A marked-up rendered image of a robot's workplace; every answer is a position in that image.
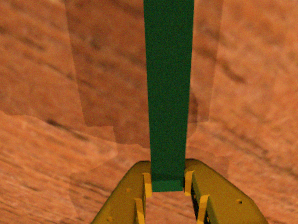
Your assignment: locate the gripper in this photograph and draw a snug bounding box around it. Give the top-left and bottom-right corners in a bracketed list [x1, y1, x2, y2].
[91, 158, 269, 224]

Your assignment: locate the green rod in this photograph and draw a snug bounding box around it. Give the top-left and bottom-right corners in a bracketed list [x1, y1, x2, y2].
[143, 0, 194, 192]

